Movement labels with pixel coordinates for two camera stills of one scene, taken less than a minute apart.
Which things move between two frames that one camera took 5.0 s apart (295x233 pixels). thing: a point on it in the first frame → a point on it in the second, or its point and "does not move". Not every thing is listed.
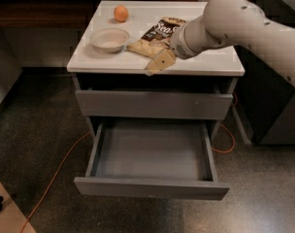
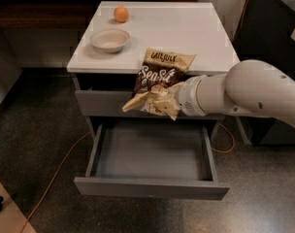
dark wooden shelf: (59, 11) does not move
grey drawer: (171, 157) does not move
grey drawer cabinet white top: (112, 83) does not move
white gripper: (179, 47) → (186, 96)
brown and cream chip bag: (157, 37) → (159, 68)
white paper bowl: (110, 40) does not move
